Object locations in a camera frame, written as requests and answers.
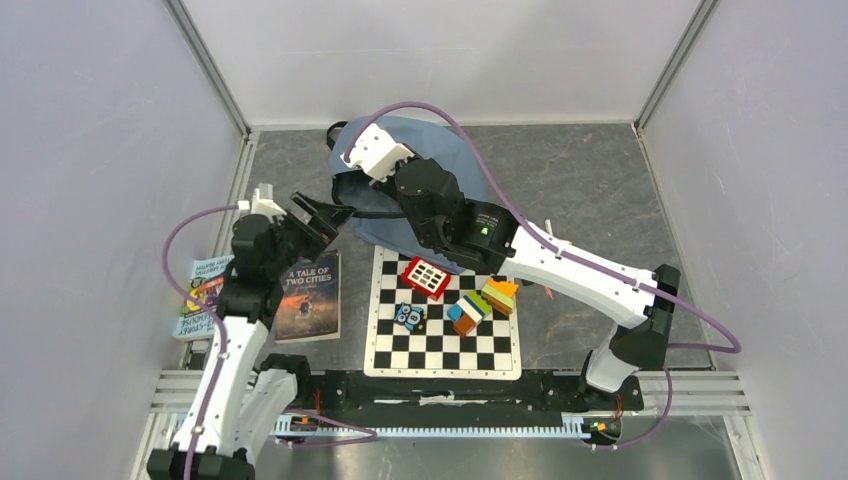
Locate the red toy block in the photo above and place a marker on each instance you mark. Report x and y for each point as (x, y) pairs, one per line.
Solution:
(425, 278)

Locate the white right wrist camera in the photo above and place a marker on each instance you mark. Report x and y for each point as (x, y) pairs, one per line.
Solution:
(376, 153)

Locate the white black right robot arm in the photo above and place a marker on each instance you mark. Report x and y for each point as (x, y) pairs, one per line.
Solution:
(489, 239)

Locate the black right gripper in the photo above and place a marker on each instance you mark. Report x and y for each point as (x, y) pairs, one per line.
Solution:
(386, 187)

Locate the blue owl toy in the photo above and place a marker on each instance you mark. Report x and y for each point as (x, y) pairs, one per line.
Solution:
(412, 317)

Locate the colourful treehouse book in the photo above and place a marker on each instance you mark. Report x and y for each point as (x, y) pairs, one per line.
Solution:
(206, 283)

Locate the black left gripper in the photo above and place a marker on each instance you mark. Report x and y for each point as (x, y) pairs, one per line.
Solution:
(317, 234)

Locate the black white chess mat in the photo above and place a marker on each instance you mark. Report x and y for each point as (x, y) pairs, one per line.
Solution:
(490, 352)

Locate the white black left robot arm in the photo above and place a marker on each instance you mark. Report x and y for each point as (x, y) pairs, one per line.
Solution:
(229, 421)

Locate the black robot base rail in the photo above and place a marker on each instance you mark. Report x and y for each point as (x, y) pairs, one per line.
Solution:
(338, 405)

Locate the dark Tale of Two Cities book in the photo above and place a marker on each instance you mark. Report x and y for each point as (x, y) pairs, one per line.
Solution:
(310, 308)

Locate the multicolour toy brick stack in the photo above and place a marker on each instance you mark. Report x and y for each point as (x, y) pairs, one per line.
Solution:
(497, 297)

